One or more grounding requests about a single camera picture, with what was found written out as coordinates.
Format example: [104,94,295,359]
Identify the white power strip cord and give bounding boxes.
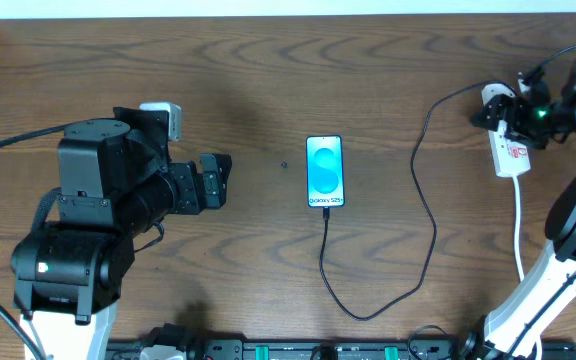
[511,174,544,360]

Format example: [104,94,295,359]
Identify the white power strip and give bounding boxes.
[481,84,531,178]

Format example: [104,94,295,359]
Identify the black charger cable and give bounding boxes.
[318,79,517,322]

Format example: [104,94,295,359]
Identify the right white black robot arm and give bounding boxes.
[460,61,576,359]

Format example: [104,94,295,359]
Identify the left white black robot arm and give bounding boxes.
[11,102,232,359]

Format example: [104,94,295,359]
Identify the blue Galaxy smartphone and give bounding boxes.
[306,135,345,208]

